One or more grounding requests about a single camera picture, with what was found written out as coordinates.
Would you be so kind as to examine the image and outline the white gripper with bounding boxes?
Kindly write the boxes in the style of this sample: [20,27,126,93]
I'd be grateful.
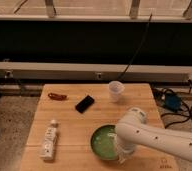
[114,138,135,163]

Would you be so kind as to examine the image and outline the green ceramic bowl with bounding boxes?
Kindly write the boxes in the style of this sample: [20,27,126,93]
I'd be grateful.
[90,125,118,161]

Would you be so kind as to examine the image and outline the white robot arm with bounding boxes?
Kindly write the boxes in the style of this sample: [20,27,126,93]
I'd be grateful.
[115,107,192,162]

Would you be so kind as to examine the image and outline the black rectangular block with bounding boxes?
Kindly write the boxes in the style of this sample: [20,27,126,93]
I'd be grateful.
[75,95,94,113]

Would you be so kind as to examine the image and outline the clear plastic cup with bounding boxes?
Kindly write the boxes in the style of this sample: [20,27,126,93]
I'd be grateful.
[108,81,125,102]

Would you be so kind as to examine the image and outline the blue power adapter box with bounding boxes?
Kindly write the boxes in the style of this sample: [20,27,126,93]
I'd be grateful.
[164,94,181,111]

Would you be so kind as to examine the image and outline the white tube bottle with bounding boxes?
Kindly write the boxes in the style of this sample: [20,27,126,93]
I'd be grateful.
[40,119,58,161]

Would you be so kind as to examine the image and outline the red-brown small object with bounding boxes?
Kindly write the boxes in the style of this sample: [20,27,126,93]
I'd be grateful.
[48,93,67,101]

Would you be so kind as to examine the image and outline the black floor cables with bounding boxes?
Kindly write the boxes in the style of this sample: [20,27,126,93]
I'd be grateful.
[152,87,192,134]

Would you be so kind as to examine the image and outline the black cable to wall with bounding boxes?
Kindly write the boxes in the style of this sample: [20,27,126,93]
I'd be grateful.
[117,13,154,82]

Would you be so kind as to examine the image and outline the metal rail beam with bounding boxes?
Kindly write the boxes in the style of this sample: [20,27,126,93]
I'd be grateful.
[0,62,192,83]

